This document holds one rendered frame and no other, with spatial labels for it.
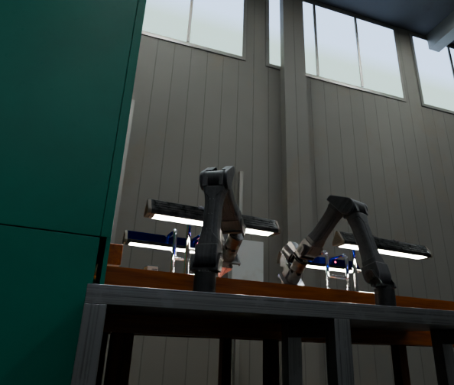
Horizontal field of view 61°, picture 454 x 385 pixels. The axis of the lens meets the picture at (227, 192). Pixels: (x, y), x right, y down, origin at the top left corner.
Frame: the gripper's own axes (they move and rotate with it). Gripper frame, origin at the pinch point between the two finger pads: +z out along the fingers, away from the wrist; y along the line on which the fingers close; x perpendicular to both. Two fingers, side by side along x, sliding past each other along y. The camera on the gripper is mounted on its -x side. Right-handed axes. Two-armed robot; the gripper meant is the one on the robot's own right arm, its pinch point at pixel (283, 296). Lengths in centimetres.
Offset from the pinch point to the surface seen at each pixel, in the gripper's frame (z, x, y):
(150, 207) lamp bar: -19, -25, 60
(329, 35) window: -112, -420, -199
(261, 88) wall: -28, -341, -95
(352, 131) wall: -14, -309, -223
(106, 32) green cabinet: -77, -40, 88
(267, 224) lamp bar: -18.3, -26.6, 5.7
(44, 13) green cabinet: -77, -40, 108
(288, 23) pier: -108, -408, -128
